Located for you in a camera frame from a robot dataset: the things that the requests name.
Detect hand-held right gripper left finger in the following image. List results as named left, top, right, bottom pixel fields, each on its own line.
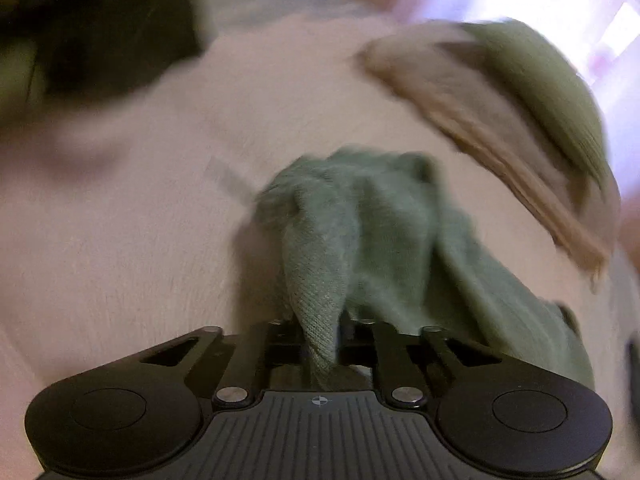
left=140, top=320, right=307, bottom=411

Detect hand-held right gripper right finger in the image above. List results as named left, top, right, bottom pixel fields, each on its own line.
left=339, top=317, right=503, bottom=409

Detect green knit pants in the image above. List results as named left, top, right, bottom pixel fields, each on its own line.
left=254, top=146, right=596, bottom=392

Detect tan folded cloth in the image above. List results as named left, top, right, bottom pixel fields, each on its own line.
left=359, top=22, right=622, bottom=293

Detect olive green folded cloth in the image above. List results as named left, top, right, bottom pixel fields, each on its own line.
left=462, top=19, right=617, bottom=192

